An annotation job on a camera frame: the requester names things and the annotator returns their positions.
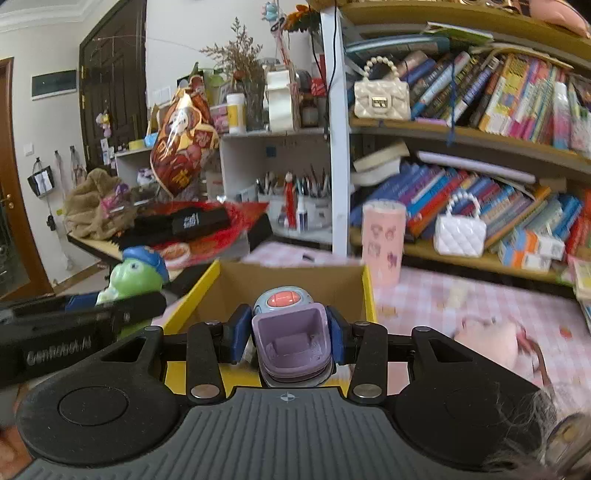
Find red paper sheet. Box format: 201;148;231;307
139;200;269;260

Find pink cylinder container with stickers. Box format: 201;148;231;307
361;199;407;287

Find cream quilted handbag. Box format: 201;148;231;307
353;56;411;122

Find brown plush blanket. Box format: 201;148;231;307
62;168;140;241

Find dark brown door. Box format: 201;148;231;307
78;0;149;177

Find row of colourful thin books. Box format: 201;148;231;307
406;50;591;158

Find pink printed table mat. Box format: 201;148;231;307
240;242;591;402

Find light brown wooden door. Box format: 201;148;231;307
0;56;55;303

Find wooden bookshelf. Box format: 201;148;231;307
321;0;591;298

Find orange and white box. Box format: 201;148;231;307
522;230;567;260
499;244;552;274

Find pink plush bear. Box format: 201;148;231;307
455;316;551;385

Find grey fuzzy fur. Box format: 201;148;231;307
487;387;591;480

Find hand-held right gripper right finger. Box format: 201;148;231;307
325;305;505;404

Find black cloth band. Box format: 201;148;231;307
115;205;232;251

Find white rolled paper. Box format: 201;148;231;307
416;150;537;184

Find yellow cardboard box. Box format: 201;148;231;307
161;260;378;403

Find white jar yellow label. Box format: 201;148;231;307
225;92;248;135

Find grey and purple toy truck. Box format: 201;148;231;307
252;286;335;388

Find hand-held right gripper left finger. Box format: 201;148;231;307
91;304;254;404

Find white tape dispenser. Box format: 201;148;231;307
265;69;301;131

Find row of blue and red books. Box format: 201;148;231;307
350;161;591;260

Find thick white book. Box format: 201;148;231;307
353;141;411;186

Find red snack bag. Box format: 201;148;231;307
150;88;221;202

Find white side shelf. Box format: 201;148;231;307
115;127;334;245

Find dried flowers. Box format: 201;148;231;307
200;17;265;90

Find hanging grey bag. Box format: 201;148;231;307
28;158;57;200

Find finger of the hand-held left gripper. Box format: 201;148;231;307
111;292;168;332

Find green frog toy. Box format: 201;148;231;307
95;246;170;340

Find pen holder with pens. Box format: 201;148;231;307
255;165;332;232

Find white quilted handbag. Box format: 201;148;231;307
434;191;487;258

